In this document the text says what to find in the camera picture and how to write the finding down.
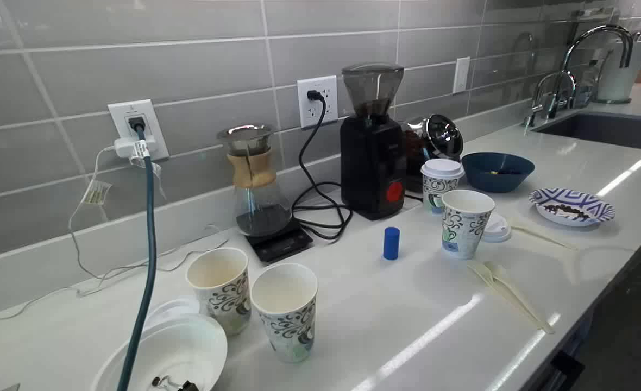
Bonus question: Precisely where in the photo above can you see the wooden stir sticks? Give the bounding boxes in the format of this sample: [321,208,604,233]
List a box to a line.
[469,259,557,337]

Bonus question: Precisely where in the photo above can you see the black coffee grinder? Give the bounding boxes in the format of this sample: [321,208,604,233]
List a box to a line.
[340,64,409,221]

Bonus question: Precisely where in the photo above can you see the black coffee scale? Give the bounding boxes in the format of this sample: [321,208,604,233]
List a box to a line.
[241,219,316,265]

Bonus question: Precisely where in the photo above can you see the glass pour-over coffee maker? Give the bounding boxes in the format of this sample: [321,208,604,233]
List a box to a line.
[215,122,293,237]

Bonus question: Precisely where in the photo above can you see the small blue cylinder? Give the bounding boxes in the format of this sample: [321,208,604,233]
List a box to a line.
[381,224,401,262]

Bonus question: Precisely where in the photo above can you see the patterned paper cup with lid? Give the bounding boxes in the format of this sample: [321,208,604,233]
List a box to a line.
[419,156,468,218]

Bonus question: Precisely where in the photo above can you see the chrome and black kettle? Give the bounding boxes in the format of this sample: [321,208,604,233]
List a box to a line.
[401,114,468,196]

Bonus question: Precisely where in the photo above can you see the open patterned paper cup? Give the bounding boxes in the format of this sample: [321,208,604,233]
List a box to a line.
[250,261,320,365]
[182,245,255,340]
[440,188,497,261]

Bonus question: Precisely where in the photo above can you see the dark blue bowl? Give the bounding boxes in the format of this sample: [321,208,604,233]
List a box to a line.
[461,151,536,196]

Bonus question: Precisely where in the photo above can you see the white bowl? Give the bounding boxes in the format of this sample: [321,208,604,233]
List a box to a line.
[90,315,231,391]

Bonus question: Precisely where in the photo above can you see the white plug adapter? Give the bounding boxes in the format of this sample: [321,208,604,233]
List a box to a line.
[114,134,152,163]

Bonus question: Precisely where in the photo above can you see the blue patterned plate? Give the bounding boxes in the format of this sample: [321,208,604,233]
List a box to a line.
[532,185,618,230]

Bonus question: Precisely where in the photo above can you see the chrome sink faucet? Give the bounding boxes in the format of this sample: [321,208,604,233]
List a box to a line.
[524,21,636,130]

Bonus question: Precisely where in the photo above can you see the dark kitchen sink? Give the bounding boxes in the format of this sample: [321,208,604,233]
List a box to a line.
[534,111,641,155]

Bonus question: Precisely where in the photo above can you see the white pitcher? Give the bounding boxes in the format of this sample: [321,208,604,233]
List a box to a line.
[591,28,641,107]

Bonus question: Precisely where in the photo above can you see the white wall outlet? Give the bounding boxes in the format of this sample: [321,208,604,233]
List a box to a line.
[106,97,172,163]
[295,73,341,130]
[451,54,473,95]

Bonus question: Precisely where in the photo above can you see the black power cord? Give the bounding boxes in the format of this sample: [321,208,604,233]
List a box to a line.
[290,89,354,244]

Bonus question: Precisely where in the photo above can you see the teal cable with black plug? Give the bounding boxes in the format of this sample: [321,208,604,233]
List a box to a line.
[115,115,161,391]

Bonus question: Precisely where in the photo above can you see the small paper cable tag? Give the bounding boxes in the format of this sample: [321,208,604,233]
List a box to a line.
[81,178,114,211]

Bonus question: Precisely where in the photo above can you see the thin white cable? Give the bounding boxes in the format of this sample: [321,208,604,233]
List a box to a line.
[0,144,234,321]

